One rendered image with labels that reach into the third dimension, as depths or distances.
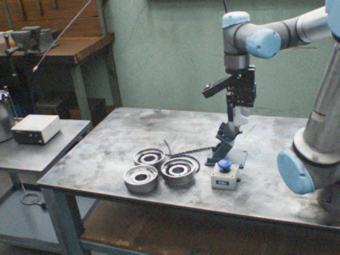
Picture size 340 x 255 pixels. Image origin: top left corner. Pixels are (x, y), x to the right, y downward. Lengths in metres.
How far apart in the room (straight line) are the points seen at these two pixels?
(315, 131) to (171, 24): 2.05
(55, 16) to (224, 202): 2.29
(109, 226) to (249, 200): 0.58
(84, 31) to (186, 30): 0.76
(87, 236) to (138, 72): 1.79
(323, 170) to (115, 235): 0.81
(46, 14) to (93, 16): 0.41
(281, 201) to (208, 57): 1.80
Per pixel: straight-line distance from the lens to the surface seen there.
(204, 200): 1.12
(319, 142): 0.86
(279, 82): 2.74
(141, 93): 3.07
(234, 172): 1.15
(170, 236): 1.39
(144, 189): 1.16
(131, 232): 1.43
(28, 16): 3.25
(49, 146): 1.83
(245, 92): 1.14
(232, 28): 1.08
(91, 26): 2.93
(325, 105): 0.81
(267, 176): 1.21
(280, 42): 1.02
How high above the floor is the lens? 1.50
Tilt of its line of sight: 27 degrees down
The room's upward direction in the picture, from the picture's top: 7 degrees counter-clockwise
